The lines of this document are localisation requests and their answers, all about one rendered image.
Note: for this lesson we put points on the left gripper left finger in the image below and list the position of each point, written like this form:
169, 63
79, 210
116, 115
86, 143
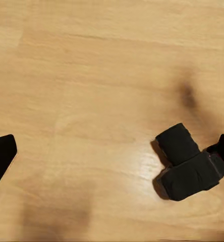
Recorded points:
8, 150

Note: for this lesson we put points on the digital camera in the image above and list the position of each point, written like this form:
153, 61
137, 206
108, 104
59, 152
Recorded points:
191, 170

